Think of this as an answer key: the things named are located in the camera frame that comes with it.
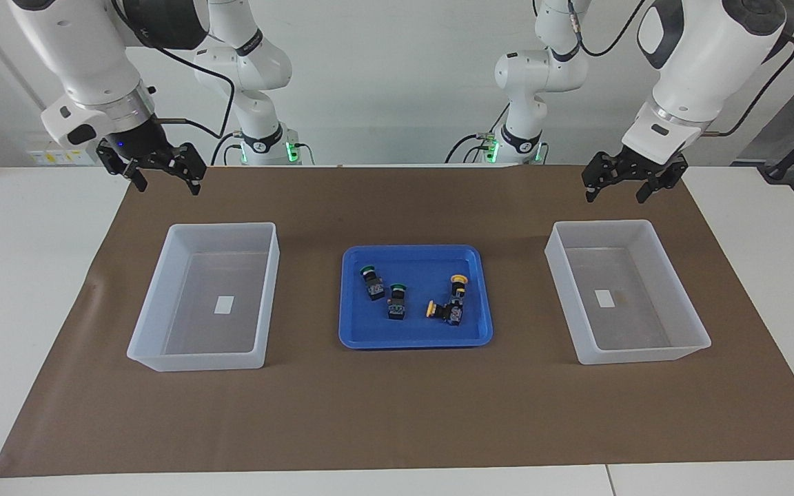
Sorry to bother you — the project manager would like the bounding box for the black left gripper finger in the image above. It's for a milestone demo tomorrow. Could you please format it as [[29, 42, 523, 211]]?
[[581, 152, 621, 205], [635, 156, 689, 205]]

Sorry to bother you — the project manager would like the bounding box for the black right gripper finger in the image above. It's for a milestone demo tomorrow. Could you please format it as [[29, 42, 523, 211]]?
[[174, 142, 207, 196], [96, 139, 149, 193]]

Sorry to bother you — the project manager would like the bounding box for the green push button switch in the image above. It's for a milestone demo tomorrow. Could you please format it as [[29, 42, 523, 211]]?
[[360, 265, 386, 302], [387, 283, 408, 321]]

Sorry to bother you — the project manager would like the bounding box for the translucent white plastic box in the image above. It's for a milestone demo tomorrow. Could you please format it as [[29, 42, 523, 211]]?
[[544, 220, 712, 366], [126, 222, 281, 373]]

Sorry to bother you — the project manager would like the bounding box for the blue plastic tray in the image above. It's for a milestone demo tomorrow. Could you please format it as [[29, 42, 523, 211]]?
[[338, 245, 494, 350]]

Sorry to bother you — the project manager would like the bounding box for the brown table mat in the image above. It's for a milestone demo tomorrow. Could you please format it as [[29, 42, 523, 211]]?
[[0, 165, 794, 478]]

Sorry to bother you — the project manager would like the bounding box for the black right base cable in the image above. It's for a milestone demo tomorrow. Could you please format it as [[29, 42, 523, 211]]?
[[210, 131, 316, 166]]

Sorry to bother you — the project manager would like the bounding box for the black base cable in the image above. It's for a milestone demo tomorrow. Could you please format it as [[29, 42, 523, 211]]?
[[210, 131, 316, 166], [444, 102, 549, 166]]

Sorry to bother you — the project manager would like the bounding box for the white wall socket strip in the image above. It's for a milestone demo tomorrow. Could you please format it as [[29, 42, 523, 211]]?
[[27, 140, 105, 166]]

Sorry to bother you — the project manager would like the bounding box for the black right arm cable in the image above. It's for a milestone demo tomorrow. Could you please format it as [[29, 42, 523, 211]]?
[[111, 0, 236, 142]]

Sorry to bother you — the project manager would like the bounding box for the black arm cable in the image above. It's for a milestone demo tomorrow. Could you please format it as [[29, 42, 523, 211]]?
[[111, 0, 236, 142], [566, 0, 794, 137]]

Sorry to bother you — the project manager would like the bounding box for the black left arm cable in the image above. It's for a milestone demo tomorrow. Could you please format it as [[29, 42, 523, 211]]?
[[566, 0, 794, 137]]

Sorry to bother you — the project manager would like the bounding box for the black left base cable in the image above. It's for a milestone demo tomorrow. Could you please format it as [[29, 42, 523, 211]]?
[[444, 102, 549, 166]]

